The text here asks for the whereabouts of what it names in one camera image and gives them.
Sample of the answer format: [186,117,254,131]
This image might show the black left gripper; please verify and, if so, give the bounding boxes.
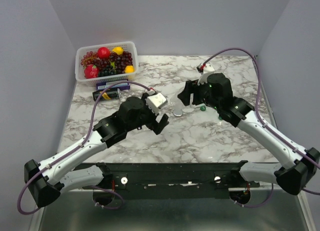
[127,93,170,135]

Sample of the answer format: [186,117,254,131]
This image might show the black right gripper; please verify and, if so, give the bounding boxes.
[178,79,221,111]

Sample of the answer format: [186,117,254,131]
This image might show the clear glass jar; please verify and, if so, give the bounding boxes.
[170,93,184,111]

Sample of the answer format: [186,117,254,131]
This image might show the silver jar lid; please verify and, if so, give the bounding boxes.
[173,109,183,117]

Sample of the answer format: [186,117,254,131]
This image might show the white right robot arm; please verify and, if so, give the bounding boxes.
[177,72,320,195]

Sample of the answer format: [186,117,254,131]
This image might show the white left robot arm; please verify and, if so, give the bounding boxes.
[23,90,169,208]

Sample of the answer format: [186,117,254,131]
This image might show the black drink can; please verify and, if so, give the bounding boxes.
[92,88,120,102]

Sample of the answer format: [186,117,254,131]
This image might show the yellow lemon front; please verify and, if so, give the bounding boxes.
[124,65,135,74]

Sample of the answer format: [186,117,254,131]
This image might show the yellow lemon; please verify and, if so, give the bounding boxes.
[124,65,135,74]
[112,46,124,55]

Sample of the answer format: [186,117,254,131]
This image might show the purple flat box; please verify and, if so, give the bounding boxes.
[96,79,131,91]

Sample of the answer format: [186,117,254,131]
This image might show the dark red grape bunch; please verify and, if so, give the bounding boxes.
[94,51,133,75]

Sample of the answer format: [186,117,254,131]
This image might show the white plastic basket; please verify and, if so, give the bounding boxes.
[74,41,139,86]

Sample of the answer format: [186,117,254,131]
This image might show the black grape bunch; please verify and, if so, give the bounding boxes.
[98,65,117,78]

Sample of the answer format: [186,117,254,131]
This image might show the yellow lemon back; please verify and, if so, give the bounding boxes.
[112,46,124,55]

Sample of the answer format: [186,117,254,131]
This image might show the pink dragon fruit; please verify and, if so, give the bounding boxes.
[84,64,99,79]

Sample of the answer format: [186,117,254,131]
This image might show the red apple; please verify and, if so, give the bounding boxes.
[97,47,111,60]

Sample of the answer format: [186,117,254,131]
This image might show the red grape bunch left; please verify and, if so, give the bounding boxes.
[80,51,98,68]

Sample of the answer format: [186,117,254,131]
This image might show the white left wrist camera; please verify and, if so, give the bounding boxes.
[146,92,168,115]

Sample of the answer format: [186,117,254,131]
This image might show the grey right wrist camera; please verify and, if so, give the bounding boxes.
[197,63,215,86]

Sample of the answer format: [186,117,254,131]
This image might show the black base frame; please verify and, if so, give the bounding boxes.
[82,160,261,201]

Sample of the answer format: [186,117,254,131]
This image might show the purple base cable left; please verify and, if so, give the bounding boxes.
[92,185,125,210]

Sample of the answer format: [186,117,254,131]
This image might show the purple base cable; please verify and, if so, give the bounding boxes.
[233,184,275,209]
[92,185,125,210]

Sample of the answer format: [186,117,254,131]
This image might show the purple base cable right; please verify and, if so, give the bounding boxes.
[233,184,275,209]

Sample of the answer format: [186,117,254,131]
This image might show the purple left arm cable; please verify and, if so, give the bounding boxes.
[16,81,157,215]

